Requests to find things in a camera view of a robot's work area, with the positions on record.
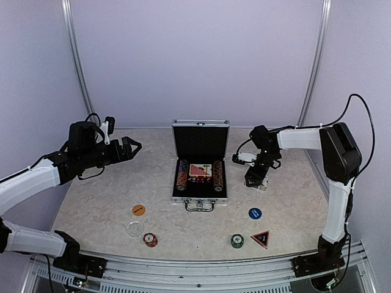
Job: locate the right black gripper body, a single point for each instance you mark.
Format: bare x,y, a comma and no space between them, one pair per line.
253,174

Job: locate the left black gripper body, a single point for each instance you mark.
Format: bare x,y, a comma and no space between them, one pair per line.
91,158

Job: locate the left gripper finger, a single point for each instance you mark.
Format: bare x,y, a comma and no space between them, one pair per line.
130,142
132,153

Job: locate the red playing card deck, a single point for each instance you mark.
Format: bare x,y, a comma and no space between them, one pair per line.
200,170

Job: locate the aluminium poker case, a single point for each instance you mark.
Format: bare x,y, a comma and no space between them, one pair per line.
200,142

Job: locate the black triangular button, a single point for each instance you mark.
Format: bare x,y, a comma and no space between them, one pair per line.
262,239

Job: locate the clear round button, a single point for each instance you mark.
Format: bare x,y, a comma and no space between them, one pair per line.
135,229

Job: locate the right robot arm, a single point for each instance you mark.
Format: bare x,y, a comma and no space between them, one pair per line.
342,163

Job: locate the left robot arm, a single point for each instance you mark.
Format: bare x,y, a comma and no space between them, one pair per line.
51,170

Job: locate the right poker chip row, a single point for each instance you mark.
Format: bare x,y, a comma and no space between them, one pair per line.
217,176

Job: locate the poker chip row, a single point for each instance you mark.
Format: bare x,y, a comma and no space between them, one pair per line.
182,175
217,176

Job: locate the blue round button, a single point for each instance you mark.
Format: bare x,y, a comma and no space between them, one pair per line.
255,213

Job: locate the left poker chip row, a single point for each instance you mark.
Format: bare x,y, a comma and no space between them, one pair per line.
182,175

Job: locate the orange round button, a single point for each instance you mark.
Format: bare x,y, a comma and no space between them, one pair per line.
138,210

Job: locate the green poker chip stack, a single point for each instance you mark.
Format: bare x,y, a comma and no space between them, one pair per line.
237,241

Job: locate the red poker chip stack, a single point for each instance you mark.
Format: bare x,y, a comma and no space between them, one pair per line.
150,240

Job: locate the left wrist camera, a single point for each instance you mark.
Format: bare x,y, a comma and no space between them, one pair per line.
85,136

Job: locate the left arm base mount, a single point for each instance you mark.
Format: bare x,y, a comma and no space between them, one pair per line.
73,261

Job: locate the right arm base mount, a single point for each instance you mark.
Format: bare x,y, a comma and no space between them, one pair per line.
327,257

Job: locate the front aluminium rail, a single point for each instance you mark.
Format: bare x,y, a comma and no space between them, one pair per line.
269,274

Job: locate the left aluminium frame post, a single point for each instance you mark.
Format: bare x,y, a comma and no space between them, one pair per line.
80,76

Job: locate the aluminium frame post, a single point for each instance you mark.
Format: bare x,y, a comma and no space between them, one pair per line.
80,76
320,41

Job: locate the right aluminium frame post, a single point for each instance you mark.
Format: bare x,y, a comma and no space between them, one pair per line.
320,41

